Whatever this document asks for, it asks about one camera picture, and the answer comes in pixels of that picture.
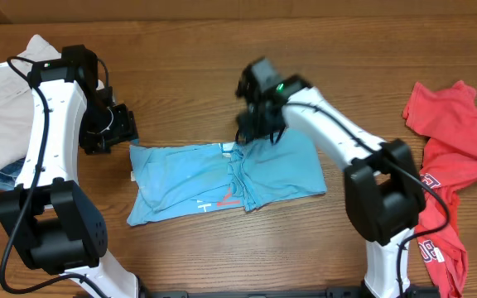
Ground light blue t-shirt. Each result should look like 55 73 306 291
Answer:
127 129 327 226

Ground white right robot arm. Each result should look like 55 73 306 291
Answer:
235 57 426 297

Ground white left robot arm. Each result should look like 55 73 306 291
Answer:
0 45 149 297

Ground beige folded trousers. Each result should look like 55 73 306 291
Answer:
0 34 64 171

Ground red t-shirt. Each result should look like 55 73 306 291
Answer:
402 81 477 297

